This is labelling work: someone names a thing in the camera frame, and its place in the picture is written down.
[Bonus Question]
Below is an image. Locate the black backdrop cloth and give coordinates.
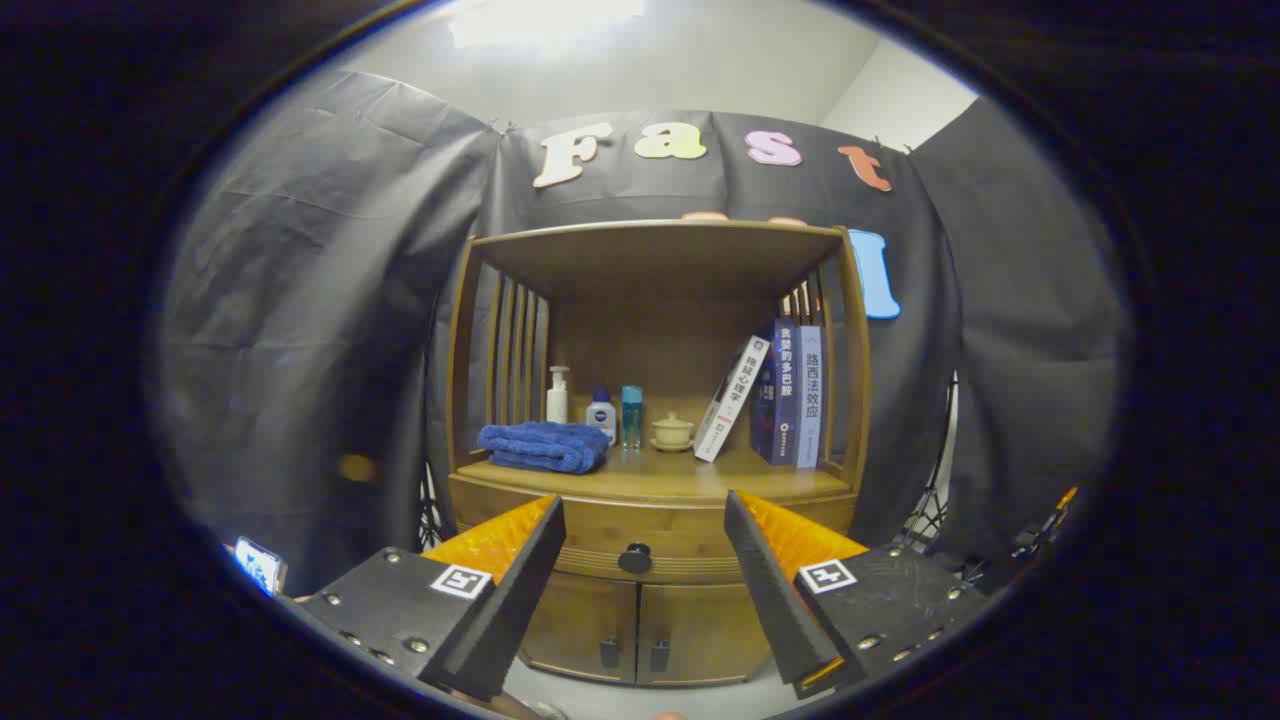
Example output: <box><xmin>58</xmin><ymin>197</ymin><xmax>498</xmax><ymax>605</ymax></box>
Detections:
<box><xmin>160</xmin><ymin>68</ymin><xmax>1131</xmax><ymax>601</ymax></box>

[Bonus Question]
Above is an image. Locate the black-blue book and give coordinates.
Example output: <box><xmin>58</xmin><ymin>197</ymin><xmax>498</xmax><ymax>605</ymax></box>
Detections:
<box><xmin>750</xmin><ymin>345</ymin><xmax>779</xmax><ymax>461</ymax></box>

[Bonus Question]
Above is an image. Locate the blue folded towel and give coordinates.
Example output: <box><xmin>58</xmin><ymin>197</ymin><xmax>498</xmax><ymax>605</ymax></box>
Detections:
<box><xmin>476</xmin><ymin>421</ymin><xmax>611</xmax><ymax>475</ymax></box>

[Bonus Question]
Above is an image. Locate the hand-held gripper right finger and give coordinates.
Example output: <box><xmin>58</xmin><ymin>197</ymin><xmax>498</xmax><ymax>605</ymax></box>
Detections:
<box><xmin>723</xmin><ymin>489</ymin><xmax>993</xmax><ymax>701</ymax></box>

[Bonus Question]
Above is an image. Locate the wooden drawer with black knob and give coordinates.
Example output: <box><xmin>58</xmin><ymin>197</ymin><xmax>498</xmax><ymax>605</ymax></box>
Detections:
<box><xmin>448</xmin><ymin>475</ymin><xmax>859</xmax><ymax>587</ymax></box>

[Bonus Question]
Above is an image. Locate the wooden cabinet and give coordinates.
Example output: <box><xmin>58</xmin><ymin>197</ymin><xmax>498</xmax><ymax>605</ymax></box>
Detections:
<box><xmin>445</xmin><ymin>220</ymin><xmax>873</xmax><ymax>688</ymax></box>

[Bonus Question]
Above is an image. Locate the beige lidded teacup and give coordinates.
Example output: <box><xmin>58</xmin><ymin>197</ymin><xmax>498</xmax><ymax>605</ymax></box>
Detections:
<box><xmin>650</xmin><ymin>411</ymin><xmax>695</xmax><ymax>453</ymax></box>

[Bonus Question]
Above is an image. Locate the white book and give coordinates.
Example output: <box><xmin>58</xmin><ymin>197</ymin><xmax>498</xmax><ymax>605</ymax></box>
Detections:
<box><xmin>693</xmin><ymin>335</ymin><xmax>773</xmax><ymax>463</ymax></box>

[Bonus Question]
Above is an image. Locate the orange and black gripper tool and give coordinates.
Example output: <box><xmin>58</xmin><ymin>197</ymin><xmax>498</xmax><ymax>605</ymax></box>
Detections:
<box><xmin>1015</xmin><ymin>487</ymin><xmax>1081</xmax><ymax>561</ymax></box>

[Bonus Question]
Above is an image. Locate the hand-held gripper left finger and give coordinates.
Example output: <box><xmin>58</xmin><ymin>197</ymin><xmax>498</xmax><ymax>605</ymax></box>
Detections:
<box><xmin>295</xmin><ymin>494</ymin><xmax>567</xmax><ymax>703</ymax></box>

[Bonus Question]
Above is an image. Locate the dark blue book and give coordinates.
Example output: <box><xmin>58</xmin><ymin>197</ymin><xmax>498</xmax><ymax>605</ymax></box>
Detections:
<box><xmin>770</xmin><ymin>318</ymin><xmax>801</xmax><ymax>467</ymax></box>

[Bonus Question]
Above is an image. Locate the white bottle with blue cap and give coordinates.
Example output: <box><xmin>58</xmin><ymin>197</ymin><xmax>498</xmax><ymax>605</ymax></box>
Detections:
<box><xmin>586</xmin><ymin>388</ymin><xmax>618</xmax><ymax>447</ymax></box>

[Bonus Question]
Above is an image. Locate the wooden cabinet door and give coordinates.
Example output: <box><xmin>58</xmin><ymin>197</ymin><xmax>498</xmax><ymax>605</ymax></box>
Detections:
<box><xmin>636</xmin><ymin>582</ymin><xmax>771</xmax><ymax>688</ymax></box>
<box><xmin>520</xmin><ymin>570</ymin><xmax>641</xmax><ymax>686</ymax></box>

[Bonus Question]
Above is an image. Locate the pale grey-blue book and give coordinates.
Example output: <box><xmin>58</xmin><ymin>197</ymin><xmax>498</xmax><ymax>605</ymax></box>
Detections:
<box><xmin>796</xmin><ymin>325</ymin><xmax>825</xmax><ymax>470</ymax></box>

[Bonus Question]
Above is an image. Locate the smartphone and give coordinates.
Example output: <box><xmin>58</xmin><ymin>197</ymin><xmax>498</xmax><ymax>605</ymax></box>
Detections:
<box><xmin>234</xmin><ymin>537</ymin><xmax>288</xmax><ymax>598</ymax></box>

